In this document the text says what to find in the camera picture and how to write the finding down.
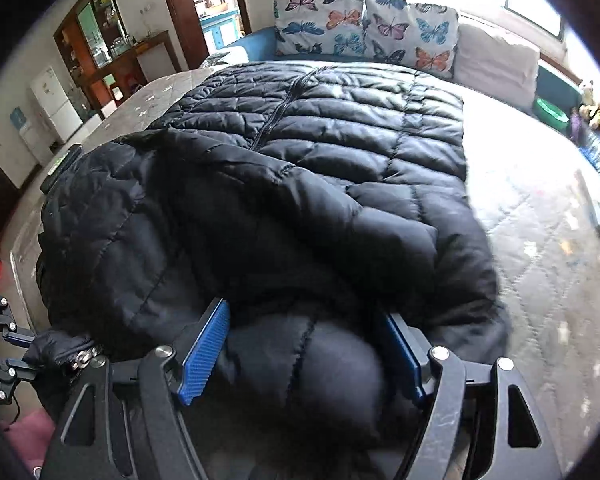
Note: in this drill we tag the green bowl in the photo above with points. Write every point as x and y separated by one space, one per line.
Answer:
550 115

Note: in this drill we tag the pink sleeve forearm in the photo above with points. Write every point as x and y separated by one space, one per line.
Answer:
30 437

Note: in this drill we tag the black smartphone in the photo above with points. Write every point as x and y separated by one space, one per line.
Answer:
60 166

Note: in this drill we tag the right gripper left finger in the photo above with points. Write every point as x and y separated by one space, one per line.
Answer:
171 377

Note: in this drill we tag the white refrigerator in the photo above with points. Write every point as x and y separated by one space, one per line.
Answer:
54 105

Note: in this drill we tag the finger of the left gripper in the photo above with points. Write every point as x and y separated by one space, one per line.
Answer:
20 370
18 338

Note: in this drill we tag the water dispenser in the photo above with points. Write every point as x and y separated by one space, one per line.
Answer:
32 136

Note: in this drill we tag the grey star quilted mattress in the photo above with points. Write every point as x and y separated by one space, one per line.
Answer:
534 412

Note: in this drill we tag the blue sofa bed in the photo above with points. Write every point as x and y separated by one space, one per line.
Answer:
551 85

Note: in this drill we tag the white plain pillow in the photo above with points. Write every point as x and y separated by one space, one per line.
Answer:
496 63

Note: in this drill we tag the butterfly pillow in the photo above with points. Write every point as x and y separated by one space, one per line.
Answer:
422 36
319 27

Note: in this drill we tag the black puffer jacket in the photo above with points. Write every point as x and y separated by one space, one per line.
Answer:
313 198

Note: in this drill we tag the stuffed toy animals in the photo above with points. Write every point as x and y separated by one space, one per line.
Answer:
589 108

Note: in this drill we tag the right butterfly pillow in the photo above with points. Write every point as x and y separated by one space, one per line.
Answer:
422 36

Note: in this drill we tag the left butterfly pillow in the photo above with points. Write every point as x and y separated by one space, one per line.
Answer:
319 27

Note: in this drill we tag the wooden display cabinet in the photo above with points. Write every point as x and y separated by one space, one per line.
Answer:
86 36

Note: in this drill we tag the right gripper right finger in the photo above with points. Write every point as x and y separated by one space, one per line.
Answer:
434 379

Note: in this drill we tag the wooden table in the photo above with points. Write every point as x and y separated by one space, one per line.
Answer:
125 69

